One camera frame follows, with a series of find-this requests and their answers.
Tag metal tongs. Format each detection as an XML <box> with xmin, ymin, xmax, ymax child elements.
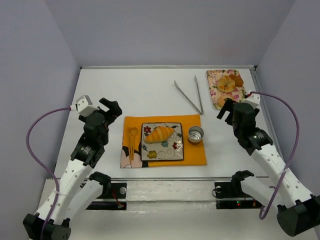
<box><xmin>173</xmin><ymin>74</ymin><xmax>204</xmax><ymax>116</ymax></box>

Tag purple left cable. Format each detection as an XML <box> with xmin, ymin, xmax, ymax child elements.
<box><xmin>26</xmin><ymin>106</ymin><xmax>76</xmax><ymax>240</ymax></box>

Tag striped croissant bread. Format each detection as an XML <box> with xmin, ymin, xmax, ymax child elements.
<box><xmin>144</xmin><ymin>126</ymin><xmax>175</xmax><ymax>144</ymax></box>

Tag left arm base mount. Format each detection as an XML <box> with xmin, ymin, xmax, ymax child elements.
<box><xmin>86</xmin><ymin>182</ymin><xmax>127</xmax><ymax>211</ymax></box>

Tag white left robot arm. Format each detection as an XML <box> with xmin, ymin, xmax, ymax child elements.
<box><xmin>23</xmin><ymin>95</ymin><xmax>123</xmax><ymax>240</ymax></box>

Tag square floral ceramic plate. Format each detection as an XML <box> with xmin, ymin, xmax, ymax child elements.
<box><xmin>139</xmin><ymin>122</ymin><xmax>184</xmax><ymax>162</ymax></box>

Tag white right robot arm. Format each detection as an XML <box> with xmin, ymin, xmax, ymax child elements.
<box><xmin>217</xmin><ymin>98</ymin><xmax>320</xmax><ymax>237</ymax></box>

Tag orange plastic spoon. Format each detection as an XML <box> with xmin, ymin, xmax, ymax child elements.
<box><xmin>131</xmin><ymin>127</ymin><xmax>139</xmax><ymax>161</ymax></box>

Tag orange cartoon placemat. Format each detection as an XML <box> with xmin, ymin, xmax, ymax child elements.
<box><xmin>120</xmin><ymin>114</ymin><xmax>207</xmax><ymax>169</ymax></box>

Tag purple cable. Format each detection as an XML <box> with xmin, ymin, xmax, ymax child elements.
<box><xmin>246</xmin><ymin>91</ymin><xmax>300</xmax><ymax>220</ymax></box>
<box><xmin>26</xmin><ymin>106</ymin><xmax>76</xmax><ymax>240</ymax></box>

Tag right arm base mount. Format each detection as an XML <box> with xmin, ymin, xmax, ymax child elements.
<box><xmin>212</xmin><ymin>181</ymin><xmax>262</xmax><ymax>210</ymax></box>

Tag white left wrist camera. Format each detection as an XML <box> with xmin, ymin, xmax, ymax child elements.
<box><xmin>75</xmin><ymin>95</ymin><xmax>94</xmax><ymax>117</ymax></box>

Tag small metal cup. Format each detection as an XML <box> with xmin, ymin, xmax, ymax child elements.
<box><xmin>188</xmin><ymin>125</ymin><xmax>204</xmax><ymax>144</ymax></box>

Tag glazed bagel bread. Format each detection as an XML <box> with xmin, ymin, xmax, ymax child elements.
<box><xmin>216</xmin><ymin>75</ymin><xmax>236</xmax><ymax>93</ymax></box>

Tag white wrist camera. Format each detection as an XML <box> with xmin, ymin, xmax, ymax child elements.
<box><xmin>75</xmin><ymin>95</ymin><xmax>94</xmax><ymax>117</ymax></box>
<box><xmin>244</xmin><ymin>92</ymin><xmax>260</xmax><ymax>109</ymax></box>

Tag plain ring donut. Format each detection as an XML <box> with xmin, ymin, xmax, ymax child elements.
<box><xmin>217</xmin><ymin>94</ymin><xmax>229</xmax><ymax>108</ymax></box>

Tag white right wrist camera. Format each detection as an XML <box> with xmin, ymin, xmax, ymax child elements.
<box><xmin>244</xmin><ymin>92</ymin><xmax>260</xmax><ymax>109</ymax></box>

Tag brown pastry bread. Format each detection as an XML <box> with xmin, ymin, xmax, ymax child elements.
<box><xmin>228</xmin><ymin>74</ymin><xmax>244</xmax><ymax>87</ymax></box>

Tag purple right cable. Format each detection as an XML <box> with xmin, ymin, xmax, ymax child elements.
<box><xmin>246</xmin><ymin>91</ymin><xmax>300</xmax><ymax>220</ymax></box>

